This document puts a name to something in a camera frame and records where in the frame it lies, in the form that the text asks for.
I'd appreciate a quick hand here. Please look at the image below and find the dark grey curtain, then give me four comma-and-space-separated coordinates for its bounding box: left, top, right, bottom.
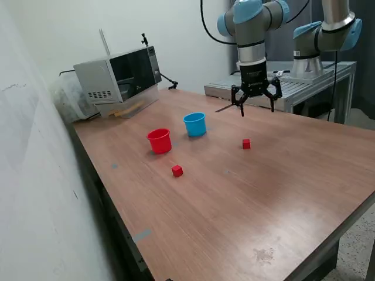
227, 0, 375, 121

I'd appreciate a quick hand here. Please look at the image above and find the black robot cable metal connector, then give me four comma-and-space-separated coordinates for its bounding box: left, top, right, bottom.
230, 68, 292, 76

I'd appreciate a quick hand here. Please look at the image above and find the blue cup bin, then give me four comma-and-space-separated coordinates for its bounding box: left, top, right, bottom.
182, 112, 207, 138

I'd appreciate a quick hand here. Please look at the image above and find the red cup bin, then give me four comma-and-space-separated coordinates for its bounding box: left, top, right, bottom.
146, 128, 173, 155

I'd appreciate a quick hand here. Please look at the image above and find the aluminium profile robot table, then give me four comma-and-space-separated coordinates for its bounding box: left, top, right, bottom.
204, 60, 357, 124

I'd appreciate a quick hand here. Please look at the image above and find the silver microwave oven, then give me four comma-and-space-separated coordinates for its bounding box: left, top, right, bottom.
73, 45, 163, 104

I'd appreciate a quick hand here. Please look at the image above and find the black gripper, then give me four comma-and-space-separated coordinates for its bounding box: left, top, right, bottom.
230, 58, 284, 118

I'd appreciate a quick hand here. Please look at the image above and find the aluminium robot mounting plate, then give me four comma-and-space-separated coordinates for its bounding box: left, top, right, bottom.
279, 68, 335, 85

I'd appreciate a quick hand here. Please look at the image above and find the dark strip on table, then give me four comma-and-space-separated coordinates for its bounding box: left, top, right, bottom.
214, 102, 237, 113

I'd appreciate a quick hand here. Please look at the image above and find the clear plastic bag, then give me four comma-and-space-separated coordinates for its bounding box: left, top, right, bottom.
48, 77, 100, 124

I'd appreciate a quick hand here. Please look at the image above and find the wooden stick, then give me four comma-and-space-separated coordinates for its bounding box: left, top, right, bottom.
113, 106, 139, 118
107, 101, 145, 117

